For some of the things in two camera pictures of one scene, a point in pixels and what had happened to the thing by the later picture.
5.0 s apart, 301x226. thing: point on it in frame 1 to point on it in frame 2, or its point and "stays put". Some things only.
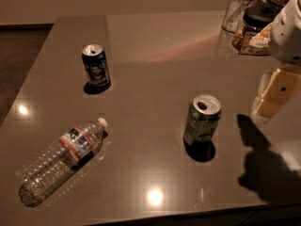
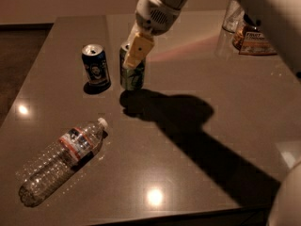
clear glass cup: [238, 1] stays put
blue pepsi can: [96, 69] stays put
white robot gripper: [287, 37] to [152, 18]
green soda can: [202, 119] to [132, 79]
